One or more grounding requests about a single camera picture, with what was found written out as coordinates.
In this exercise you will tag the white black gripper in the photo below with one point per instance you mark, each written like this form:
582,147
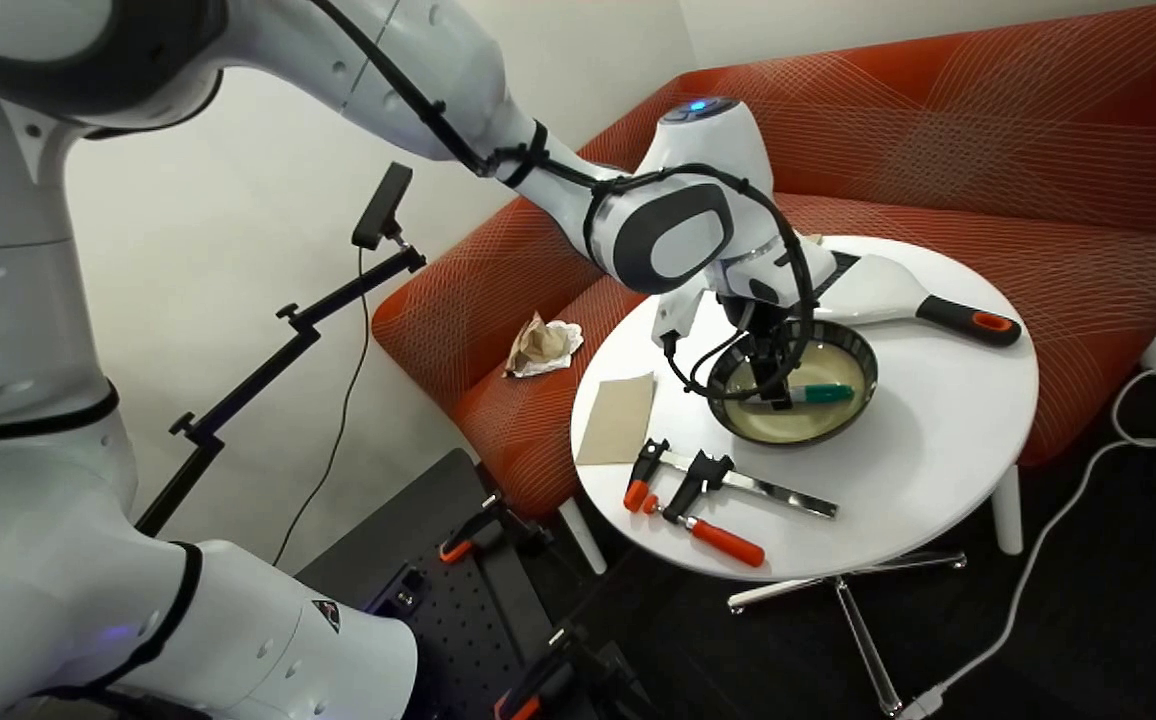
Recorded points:
764,277

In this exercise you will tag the green capped marker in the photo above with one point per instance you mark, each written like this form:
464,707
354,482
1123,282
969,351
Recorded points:
823,393

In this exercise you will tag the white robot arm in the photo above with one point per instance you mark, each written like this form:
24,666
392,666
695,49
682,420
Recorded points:
88,593

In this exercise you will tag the black bowl cream inside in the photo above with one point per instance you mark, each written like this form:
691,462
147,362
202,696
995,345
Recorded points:
829,356

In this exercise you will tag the crumpled paper on sofa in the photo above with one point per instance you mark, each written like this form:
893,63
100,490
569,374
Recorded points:
542,345

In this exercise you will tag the chrome table base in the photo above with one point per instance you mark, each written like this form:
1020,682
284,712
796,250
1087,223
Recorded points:
866,647

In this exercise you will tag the orange patterned sofa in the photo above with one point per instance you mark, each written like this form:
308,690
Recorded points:
1024,152

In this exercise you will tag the orange black clamp on base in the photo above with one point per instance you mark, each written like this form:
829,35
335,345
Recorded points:
464,536

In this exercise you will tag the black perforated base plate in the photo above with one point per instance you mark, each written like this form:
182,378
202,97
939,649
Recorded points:
477,623

